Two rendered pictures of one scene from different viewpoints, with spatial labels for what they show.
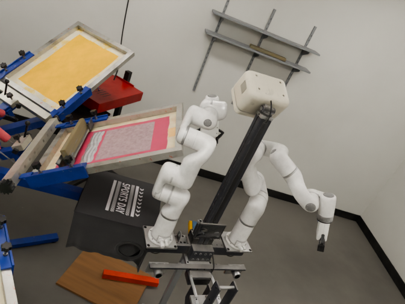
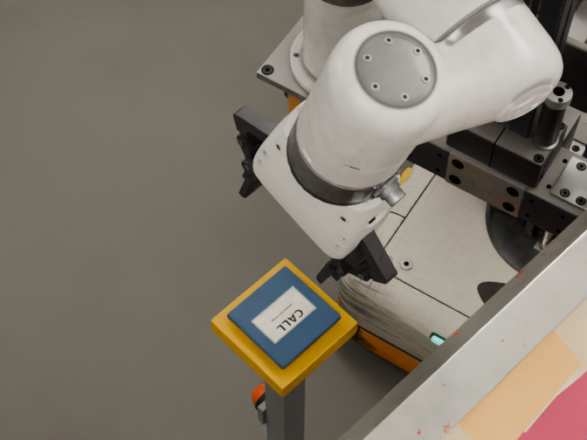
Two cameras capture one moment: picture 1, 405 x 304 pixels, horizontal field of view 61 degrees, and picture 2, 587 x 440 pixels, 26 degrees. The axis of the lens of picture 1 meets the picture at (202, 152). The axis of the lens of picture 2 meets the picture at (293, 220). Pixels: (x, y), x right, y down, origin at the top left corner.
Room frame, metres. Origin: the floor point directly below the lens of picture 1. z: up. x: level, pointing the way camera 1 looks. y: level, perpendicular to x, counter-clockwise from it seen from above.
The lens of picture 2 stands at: (2.05, 0.44, 2.35)
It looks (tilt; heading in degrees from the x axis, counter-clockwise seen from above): 59 degrees down; 240
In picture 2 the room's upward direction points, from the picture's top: straight up
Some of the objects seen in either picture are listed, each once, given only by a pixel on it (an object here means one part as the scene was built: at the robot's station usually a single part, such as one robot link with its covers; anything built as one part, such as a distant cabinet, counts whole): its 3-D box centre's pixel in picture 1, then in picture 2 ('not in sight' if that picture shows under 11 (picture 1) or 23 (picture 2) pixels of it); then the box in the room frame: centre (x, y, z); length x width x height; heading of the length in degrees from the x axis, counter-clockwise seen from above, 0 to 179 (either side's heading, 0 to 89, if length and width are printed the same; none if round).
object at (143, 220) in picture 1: (122, 197); not in sight; (1.70, 0.34, 0.95); 0.48 x 0.44 x 0.01; 104
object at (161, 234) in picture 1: (165, 227); not in sight; (1.30, 0.02, 1.21); 0.16 x 0.13 x 0.15; 28
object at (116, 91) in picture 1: (102, 90); not in sight; (2.79, 1.04, 1.06); 0.61 x 0.46 x 0.12; 164
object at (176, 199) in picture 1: (173, 200); not in sight; (1.31, 0.03, 1.37); 0.13 x 0.10 x 0.16; 94
